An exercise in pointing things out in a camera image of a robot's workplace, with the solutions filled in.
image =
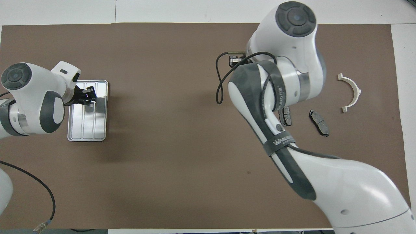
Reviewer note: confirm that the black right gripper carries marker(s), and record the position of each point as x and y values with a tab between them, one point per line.
236	61

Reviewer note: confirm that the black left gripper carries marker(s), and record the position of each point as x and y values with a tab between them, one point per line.
75	95

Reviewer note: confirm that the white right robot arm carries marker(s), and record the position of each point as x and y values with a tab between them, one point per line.
292	48

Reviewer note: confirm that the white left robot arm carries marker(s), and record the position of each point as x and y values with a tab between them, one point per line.
32	97

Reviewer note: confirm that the silver metal tray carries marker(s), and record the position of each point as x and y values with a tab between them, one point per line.
94	130

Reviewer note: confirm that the brown table mat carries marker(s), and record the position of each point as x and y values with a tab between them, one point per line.
162	48

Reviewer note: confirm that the rectangular grey brake pad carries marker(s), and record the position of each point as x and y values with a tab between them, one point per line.
286	117

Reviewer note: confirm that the curved grey brake pad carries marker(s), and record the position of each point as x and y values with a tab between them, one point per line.
319	123

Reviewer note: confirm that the white semicircular bracket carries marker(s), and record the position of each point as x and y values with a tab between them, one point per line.
354	85

